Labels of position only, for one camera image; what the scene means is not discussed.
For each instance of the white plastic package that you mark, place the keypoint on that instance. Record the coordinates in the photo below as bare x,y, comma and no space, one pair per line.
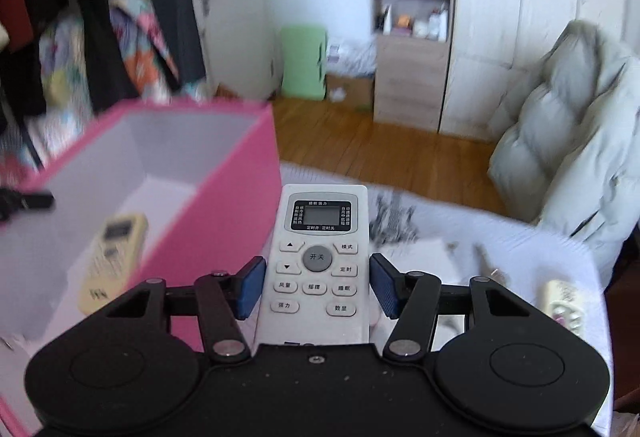
352,59

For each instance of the black hanging garment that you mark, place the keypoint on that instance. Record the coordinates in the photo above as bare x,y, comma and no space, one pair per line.
100,47

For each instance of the light wood wardrobe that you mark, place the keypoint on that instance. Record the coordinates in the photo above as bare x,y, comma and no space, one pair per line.
500,42

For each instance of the brown cardboard box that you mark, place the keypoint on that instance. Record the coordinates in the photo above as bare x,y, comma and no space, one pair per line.
352,92

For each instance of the pale grey puffer jacket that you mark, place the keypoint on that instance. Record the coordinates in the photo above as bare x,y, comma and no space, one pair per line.
575,132

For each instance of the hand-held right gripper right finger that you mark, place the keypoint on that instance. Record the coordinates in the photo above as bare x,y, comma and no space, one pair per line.
384,289

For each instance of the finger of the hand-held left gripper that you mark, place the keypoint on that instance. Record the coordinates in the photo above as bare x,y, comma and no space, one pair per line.
30,202

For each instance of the cream remote with pink buttons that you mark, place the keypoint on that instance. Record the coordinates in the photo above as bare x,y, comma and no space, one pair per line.
562,304

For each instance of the white air conditioner remote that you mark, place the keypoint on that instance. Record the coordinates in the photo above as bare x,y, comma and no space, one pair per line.
320,227

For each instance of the pink cardboard box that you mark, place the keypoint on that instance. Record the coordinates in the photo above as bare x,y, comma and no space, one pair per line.
235,197

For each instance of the green folding table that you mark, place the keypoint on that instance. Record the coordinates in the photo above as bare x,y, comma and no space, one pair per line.
304,62

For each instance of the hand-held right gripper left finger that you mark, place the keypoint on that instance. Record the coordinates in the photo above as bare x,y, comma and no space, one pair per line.
251,289

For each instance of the wooden shelf unit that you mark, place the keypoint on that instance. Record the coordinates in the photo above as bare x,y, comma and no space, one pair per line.
412,67

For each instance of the yellowed remote control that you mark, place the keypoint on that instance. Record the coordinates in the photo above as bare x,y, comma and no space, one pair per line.
112,262

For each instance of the dark grey hanging coat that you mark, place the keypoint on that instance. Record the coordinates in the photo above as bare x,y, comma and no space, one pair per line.
170,7

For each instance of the floral quilt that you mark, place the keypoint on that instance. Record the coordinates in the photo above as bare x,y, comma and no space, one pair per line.
145,52

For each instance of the white door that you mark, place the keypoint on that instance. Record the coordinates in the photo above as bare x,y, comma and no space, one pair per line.
235,7

